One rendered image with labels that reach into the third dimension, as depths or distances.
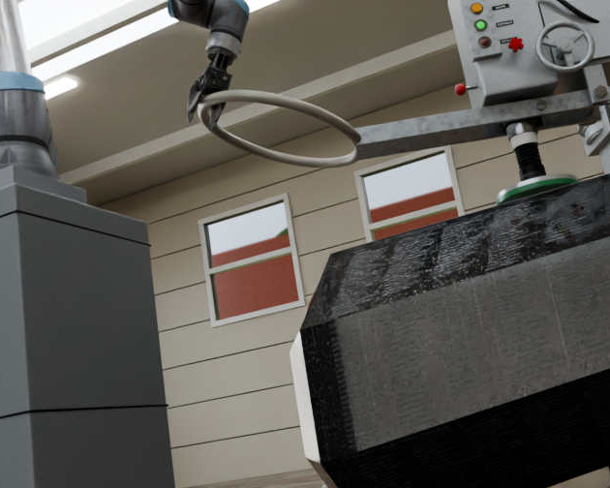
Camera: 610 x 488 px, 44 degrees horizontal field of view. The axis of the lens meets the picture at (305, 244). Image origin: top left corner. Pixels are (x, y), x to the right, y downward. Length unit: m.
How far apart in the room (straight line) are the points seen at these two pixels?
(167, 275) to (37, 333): 8.82
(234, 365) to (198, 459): 1.26
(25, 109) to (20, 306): 0.53
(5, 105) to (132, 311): 0.53
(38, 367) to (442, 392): 0.88
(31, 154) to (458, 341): 1.03
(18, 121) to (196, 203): 8.45
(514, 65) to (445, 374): 0.86
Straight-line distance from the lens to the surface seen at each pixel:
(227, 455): 9.65
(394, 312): 1.81
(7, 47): 2.11
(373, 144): 2.11
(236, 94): 2.00
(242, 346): 9.52
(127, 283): 1.68
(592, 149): 2.96
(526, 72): 2.14
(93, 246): 1.62
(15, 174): 1.67
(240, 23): 2.18
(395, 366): 1.81
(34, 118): 1.81
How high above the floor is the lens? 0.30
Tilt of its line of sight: 15 degrees up
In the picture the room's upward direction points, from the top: 9 degrees counter-clockwise
